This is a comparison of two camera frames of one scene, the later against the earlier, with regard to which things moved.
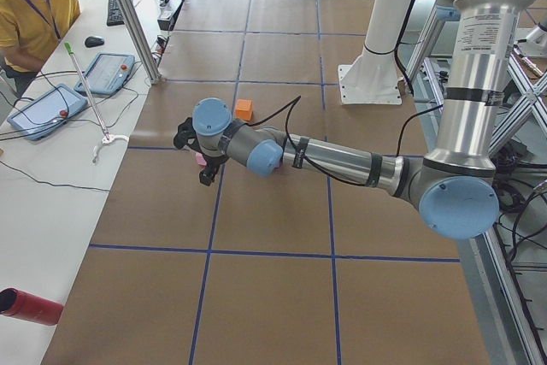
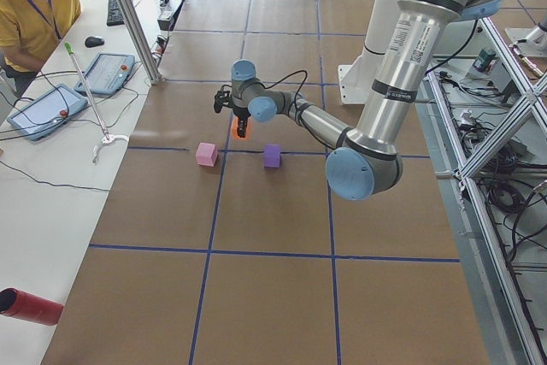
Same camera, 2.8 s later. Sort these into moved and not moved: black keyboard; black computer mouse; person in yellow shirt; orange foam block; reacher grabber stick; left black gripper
Moved: orange foam block; left black gripper
Not moved: person in yellow shirt; reacher grabber stick; black computer mouse; black keyboard
